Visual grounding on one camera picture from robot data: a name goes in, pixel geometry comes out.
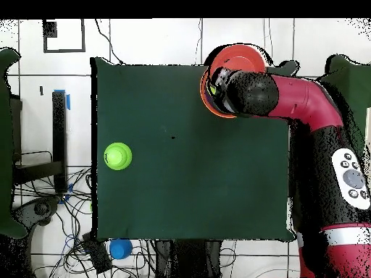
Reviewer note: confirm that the blue plastic cup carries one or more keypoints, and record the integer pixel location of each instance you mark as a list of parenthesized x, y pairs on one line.
[(120, 249)]

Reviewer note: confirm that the white boxes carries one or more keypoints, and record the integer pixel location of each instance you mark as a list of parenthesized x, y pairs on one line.
[(368, 121)]

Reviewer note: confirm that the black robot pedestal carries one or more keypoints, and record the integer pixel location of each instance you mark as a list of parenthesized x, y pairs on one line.
[(188, 260)]

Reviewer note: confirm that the dark green tablecloth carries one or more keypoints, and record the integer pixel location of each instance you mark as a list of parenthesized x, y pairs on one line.
[(188, 173)]

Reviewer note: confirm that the black power adapter box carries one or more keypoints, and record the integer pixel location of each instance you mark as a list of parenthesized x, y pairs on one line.
[(97, 256)]

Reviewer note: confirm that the black office chair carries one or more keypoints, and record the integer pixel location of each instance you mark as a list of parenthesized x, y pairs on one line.
[(37, 210)]

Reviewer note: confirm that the red plastic bowl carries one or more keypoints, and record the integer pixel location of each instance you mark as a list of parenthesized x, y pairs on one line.
[(240, 58)]

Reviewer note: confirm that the green covered side table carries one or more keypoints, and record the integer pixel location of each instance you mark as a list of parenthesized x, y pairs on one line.
[(5, 144), (353, 87)]

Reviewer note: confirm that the black metal stand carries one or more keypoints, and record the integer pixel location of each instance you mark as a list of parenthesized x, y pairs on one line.
[(59, 130)]

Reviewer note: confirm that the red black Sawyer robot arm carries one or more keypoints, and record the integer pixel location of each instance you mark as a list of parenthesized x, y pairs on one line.
[(304, 98)]

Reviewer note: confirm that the green plastic bowl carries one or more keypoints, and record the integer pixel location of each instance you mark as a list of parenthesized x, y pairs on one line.
[(118, 156)]

